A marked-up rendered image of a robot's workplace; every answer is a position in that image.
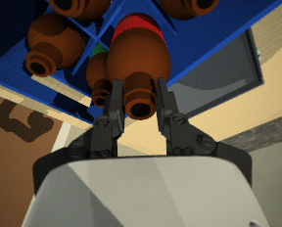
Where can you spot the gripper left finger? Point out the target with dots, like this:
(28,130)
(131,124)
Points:
(101,138)

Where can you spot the grey shallow tray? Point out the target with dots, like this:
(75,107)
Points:
(228,73)

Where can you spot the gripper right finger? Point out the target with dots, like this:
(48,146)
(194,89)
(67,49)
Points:
(181,136)

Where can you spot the brown bottle with red base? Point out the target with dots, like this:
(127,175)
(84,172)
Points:
(138,56)

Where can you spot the dark blue crate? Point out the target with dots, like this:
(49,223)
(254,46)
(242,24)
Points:
(189,43)

